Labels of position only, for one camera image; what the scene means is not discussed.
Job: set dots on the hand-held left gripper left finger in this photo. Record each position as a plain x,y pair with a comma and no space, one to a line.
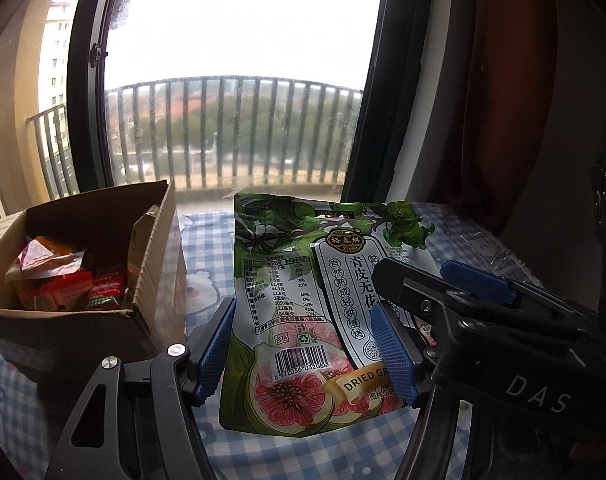
215,350

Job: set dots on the blue checked bear tablecloth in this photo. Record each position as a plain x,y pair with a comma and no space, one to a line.
308,460

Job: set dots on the grey balcony railing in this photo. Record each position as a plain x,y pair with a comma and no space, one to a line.
233,135

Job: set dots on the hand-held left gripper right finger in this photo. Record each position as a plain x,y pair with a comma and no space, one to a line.
393,355

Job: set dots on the snack packets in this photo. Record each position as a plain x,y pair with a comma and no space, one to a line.
48,257

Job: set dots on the dark red curtain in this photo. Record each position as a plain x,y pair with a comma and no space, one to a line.
483,110

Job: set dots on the black window frame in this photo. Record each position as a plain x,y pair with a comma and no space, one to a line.
85,85

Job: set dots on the brown cardboard box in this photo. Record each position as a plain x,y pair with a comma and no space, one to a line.
158,285

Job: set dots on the beige apartment building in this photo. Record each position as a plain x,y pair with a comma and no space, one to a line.
55,50

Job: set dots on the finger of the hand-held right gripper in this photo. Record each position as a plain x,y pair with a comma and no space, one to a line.
478,280
508,355

